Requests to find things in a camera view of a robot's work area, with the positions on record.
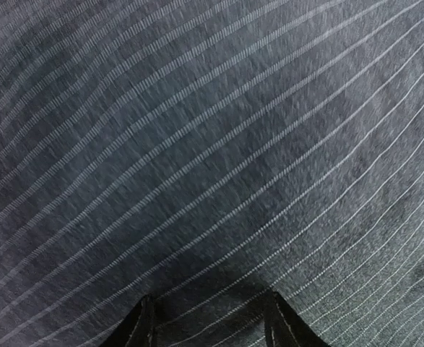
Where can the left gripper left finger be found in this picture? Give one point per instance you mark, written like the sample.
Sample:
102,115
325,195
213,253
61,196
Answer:
137,329

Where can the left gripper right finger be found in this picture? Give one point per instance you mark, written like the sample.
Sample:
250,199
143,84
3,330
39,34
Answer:
283,327

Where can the black pinstriped shirt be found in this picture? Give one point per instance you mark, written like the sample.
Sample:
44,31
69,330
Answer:
206,153

